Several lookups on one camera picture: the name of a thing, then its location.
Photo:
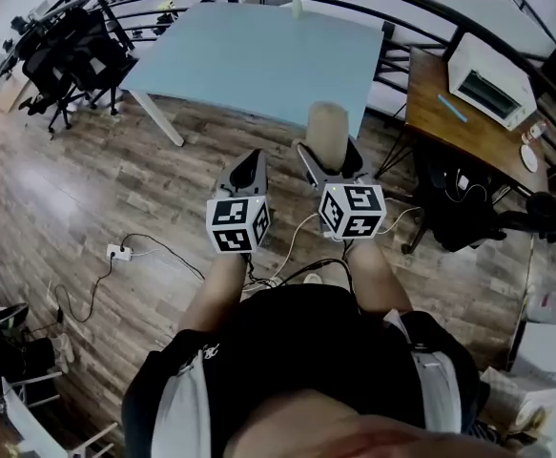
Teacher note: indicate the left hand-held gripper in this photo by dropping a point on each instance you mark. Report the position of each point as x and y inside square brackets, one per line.
[232, 220]

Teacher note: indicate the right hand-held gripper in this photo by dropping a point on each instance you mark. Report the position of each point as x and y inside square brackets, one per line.
[351, 210]

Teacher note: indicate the beige cylindrical item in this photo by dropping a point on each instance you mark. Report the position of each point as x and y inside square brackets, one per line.
[327, 134]

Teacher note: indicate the person's right forearm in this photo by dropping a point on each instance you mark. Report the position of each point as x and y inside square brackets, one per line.
[380, 279]

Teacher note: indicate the person's left forearm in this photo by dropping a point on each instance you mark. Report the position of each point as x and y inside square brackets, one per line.
[218, 289]

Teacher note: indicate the light blue table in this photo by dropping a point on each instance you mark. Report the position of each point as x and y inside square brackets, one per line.
[258, 60]

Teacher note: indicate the brown wooden side desk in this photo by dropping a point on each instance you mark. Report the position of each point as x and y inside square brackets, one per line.
[454, 131]

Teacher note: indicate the black office chair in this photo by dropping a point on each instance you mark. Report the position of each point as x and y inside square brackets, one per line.
[547, 215]
[94, 60]
[44, 72]
[454, 208]

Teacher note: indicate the light blue flat strip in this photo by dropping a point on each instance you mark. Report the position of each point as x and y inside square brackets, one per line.
[451, 108]

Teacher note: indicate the white power strip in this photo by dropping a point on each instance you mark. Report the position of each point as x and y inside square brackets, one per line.
[120, 252]

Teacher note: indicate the white toaster oven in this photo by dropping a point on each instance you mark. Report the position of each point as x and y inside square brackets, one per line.
[489, 81]

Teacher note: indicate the person's black shirt torso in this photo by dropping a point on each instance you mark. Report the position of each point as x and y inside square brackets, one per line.
[301, 341]

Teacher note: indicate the black metal railing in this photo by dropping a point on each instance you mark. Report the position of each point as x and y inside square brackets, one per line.
[449, 14]

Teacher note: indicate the white round plate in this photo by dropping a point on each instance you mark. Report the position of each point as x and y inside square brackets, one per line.
[529, 158]

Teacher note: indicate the clear bottle red label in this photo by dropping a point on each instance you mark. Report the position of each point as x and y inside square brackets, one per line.
[536, 131]

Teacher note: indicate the large clear plastic bottle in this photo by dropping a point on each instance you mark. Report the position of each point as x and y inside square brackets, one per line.
[551, 307]

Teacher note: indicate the white desk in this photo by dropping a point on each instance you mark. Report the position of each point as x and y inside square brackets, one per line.
[27, 422]

